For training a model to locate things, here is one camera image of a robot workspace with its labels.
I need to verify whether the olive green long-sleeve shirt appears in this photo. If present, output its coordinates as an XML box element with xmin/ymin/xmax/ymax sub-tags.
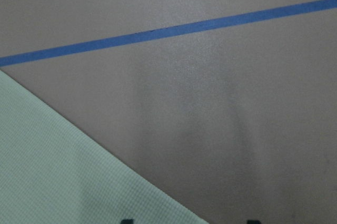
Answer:
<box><xmin>1</xmin><ymin>73</ymin><xmax>203</xmax><ymax>223</ymax></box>

